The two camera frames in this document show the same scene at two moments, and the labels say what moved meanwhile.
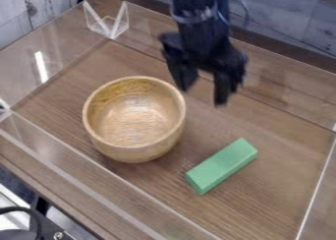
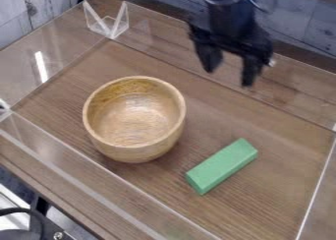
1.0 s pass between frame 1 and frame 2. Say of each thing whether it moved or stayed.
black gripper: moved
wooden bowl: stayed
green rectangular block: stayed
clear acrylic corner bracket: stayed
